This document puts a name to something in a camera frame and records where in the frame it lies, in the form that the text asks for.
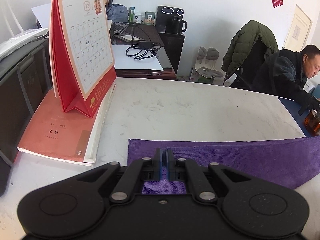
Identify black cabinet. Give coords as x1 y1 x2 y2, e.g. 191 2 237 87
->
158 33 185 74

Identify black kettle appliance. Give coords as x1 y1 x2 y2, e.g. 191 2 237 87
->
155 5 184 33

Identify purple microfiber towel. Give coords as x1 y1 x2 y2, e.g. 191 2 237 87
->
127 137 319 189

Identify white paper sheet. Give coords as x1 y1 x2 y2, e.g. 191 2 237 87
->
112 44 163 71

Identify red desk calendar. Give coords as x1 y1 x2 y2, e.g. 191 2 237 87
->
49 0 116 118

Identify seated man in black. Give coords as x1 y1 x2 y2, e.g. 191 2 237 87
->
252 44 319 111

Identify grey plush slippers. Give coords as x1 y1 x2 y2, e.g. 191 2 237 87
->
195 47 223 79

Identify glass teapot with tea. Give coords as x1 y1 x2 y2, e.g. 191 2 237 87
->
298 105 319 137

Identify dark wooden desk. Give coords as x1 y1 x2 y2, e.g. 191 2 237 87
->
110 23 176 80

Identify black mug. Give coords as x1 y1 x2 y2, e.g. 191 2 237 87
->
171 18 187 35

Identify blue bag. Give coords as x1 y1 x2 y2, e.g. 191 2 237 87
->
106 4 129 23

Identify blue table mat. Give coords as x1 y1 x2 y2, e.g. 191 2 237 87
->
278 98 305 129

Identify black power adapter cable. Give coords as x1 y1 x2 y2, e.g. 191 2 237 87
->
125 22 163 61

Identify green puffer jacket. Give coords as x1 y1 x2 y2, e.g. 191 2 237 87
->
221 20 279 80

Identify red cover book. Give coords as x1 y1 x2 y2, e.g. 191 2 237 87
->
17 83 116 166

